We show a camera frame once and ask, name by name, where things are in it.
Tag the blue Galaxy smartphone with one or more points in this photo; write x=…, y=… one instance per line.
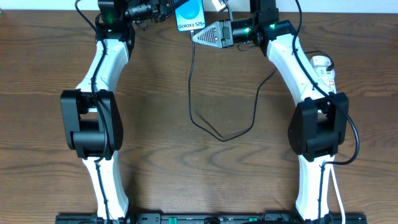
x=190, y=16

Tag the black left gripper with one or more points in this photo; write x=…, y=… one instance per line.
x=160, y=12

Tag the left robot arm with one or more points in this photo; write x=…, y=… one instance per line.
x=92, y=122

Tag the white power strip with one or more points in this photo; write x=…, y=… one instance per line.
x=328, y=78

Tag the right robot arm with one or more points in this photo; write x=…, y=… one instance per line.
x=318, y=125

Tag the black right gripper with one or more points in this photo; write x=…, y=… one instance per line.
x=226, y=34

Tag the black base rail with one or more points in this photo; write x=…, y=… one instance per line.
x=156, y=218

